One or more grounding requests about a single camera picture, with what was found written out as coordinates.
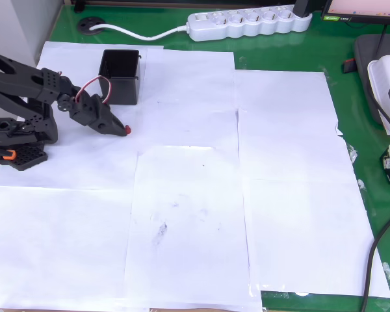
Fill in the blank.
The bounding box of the black square plastic cup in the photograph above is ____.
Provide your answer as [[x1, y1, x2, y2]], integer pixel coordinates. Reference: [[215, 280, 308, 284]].
[[97, 49, 142, 105]]

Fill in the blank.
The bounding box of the dark grey pad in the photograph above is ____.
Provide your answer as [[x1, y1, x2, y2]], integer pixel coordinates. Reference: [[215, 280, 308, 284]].
[[353, 33, 390, 126]]

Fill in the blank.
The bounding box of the white power strip cable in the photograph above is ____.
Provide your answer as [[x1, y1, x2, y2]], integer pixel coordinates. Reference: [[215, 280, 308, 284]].
[[90, 24, 191, 42]]

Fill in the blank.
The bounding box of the computer monitor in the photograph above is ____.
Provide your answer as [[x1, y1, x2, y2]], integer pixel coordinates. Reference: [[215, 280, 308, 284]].
[[323, 0, 390, 26]]

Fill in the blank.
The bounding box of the thin black monitor cable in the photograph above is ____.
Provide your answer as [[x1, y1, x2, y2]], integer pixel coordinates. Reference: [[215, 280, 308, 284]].
[[375, 24, 389, 58]]

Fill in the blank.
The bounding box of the black cable over container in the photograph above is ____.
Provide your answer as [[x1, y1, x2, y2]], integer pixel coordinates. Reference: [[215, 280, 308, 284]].
[[365, 76, 390, 136]]

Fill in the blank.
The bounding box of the white power strip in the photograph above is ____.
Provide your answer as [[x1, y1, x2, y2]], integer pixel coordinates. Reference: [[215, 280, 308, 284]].
[[186, 5, 313, 42]]

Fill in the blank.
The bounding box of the white plastic container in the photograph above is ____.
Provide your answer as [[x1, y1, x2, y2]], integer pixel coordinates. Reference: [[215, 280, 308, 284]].
[[367, 55, 390, 136]]

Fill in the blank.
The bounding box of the thick black cable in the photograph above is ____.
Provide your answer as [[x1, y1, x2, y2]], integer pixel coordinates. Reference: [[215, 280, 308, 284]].
[[360, 207, 390, 312]]

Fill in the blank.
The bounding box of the orange black clamp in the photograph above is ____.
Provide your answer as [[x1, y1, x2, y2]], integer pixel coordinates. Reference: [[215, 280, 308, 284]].
[[0, 145, 18, 162]]

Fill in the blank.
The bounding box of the black plug adapter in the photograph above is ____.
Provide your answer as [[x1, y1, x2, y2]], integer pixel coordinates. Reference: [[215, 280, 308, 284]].
[[294, 0, 313, 18]]

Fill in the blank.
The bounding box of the red white servo cable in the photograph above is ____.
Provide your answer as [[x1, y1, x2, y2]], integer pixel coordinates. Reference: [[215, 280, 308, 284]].
[[75, 75, 113, 105]]

